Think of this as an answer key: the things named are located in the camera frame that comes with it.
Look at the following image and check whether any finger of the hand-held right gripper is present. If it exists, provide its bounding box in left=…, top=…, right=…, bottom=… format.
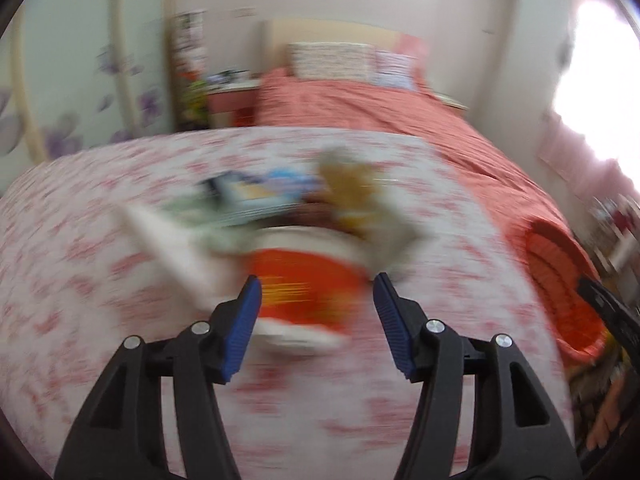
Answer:
left=576, top=276, right=638, bottom=356

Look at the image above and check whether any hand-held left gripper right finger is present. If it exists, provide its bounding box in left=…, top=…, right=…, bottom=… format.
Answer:
left=372, top=272, right=583, bottom=480

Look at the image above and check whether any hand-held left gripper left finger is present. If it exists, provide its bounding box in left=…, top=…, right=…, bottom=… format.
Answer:
left=54, top=275, right=263, bottom=480

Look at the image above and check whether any red plastic laundry basket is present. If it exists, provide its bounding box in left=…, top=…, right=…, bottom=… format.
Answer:
left=517, top=215, right=618, bottom=367

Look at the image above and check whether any orange plastic basket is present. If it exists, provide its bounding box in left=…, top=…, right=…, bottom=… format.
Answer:
left=520, top=217, right=616, bottom=366

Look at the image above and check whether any red and white paper cup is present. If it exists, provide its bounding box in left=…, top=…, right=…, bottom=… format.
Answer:
left=249, top=225, right=373, bottom=357

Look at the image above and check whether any blue tissue box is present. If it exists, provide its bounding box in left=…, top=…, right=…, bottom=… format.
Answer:
left=202, top=170, right=321, bottom=221

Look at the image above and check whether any yellow and silver snack packet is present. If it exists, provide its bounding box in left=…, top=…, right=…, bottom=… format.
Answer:
left=315, top=147, right=426, bottom=271

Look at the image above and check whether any white and green wrapper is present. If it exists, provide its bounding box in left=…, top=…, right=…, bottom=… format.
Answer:
left=120, top=197, right=256, bottom=311

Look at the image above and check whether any pink curtain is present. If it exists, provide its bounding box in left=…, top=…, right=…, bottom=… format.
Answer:
left=537, top=110, right=636, bottom=201

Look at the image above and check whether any floral tablecloth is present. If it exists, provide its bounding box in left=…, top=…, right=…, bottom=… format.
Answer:
left=0, top=127, right=576, bottom=480

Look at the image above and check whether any salmon bed duvet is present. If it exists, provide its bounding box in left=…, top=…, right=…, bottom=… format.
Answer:
left=255, top=67, right=601, bottom=271

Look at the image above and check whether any pink nightstand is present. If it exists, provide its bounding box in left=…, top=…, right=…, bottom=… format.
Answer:
left=206, top=82, right=261, bottom=128

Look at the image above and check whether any pink striped pillow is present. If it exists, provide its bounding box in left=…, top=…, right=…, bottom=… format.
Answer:
left=374, top=51, right=418, bottom=92

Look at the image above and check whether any glass case of plush toys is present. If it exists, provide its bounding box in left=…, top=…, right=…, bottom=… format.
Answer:
left=172, top=12, right=211, bottom=131

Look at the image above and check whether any floral pillow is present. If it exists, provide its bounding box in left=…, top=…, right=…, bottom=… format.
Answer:
left=286, top=42, right=376, bottom=81

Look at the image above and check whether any wardrobe with purple flower doors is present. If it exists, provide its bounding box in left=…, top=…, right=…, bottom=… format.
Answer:
left=0, top=0, right=176, bottom=196

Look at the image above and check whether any wooden and pink headboard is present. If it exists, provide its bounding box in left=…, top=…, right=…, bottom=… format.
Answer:
left=262, top=20, right=431, bottom=71

